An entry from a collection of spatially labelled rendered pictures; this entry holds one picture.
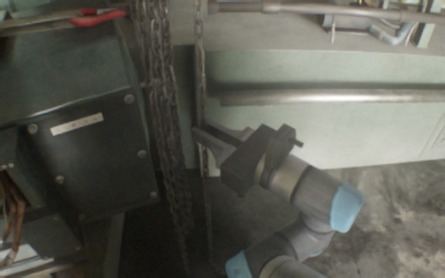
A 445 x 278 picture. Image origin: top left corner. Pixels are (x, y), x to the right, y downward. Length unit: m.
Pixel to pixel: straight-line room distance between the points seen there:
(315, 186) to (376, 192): 0.98
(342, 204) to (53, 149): 0.50
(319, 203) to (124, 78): 0.38
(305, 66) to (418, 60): 0.44
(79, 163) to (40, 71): 0.19
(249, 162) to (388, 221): 0.96
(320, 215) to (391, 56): 0.78
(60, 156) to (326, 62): 0.83
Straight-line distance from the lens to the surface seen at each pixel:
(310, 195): 0.52
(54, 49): 0.60
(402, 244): 1.39
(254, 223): 1.26
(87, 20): 0.61
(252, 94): 1.00
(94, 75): 0.57
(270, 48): 1.02
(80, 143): 0.61
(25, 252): 0.88
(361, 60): 1.14
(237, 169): 0.53
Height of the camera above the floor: 1.09
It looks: 45 degrees down
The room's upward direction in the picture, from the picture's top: straight up
